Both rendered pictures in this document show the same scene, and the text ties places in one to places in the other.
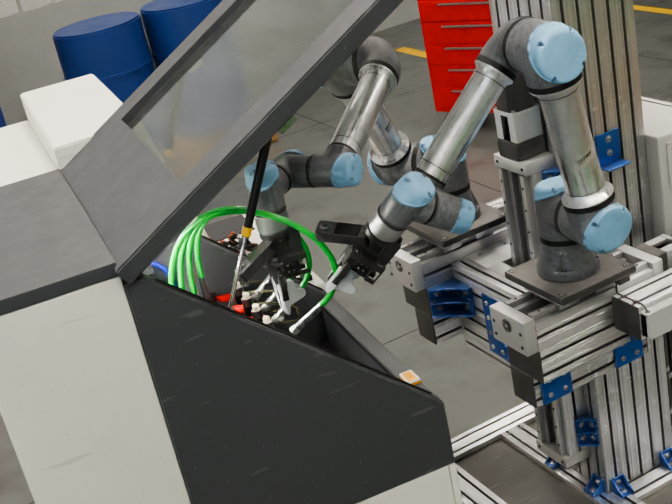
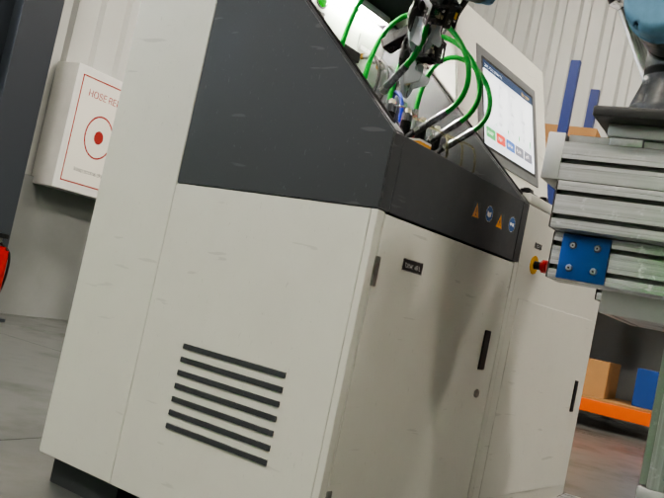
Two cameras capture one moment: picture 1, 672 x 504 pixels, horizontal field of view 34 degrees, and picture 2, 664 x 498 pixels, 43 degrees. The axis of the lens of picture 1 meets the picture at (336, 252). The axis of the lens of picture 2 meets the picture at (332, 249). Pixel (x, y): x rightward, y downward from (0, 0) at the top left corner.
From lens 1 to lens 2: 2.39 m
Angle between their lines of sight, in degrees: 58
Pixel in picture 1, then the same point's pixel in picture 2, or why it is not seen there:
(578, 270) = (650, 100)
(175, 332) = not seen: outside the picture
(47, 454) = (147, 29)
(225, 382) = (253, 21)
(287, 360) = (296, 20)
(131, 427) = (191, 31)
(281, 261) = not seen: hidden behind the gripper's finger
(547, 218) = not seen: hidden behind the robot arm
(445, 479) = (363, 222)
